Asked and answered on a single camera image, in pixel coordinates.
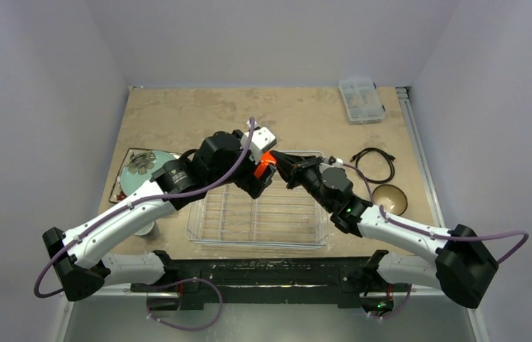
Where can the clear plastic organizer box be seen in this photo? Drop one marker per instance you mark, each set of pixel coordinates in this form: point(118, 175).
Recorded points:
point(361, 100)

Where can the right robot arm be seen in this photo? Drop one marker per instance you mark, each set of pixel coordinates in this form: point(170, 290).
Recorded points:
point(455, 261)

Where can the white wire dish rack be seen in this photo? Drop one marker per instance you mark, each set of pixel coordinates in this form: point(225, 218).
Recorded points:
point(278, 218)

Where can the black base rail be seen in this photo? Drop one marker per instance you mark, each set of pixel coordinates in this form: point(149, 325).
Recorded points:
point(346, 282)

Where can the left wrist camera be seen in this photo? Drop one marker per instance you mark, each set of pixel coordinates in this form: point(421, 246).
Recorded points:
point(262, 141)

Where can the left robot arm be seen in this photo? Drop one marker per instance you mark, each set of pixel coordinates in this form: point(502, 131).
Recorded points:
point(82, 257)

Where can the brown bowl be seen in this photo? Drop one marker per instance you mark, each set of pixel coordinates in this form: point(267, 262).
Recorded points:
point(392, 198)

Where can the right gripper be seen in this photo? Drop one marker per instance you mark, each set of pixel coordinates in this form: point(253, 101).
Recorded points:
point(303, 171)

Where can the grey coffee mug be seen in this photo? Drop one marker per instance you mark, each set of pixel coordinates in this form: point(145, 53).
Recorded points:
point(147, 231)

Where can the orange bowl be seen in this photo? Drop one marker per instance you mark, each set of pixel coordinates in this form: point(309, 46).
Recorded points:
point(267, 160)

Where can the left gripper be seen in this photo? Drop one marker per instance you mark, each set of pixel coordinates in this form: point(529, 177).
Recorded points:
point(252, 184)

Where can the square patterned plate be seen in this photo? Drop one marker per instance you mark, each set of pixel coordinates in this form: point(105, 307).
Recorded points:
point(116, 194)

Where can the light green round plate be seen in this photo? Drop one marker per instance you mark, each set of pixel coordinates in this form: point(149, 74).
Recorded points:
point(139, 166)

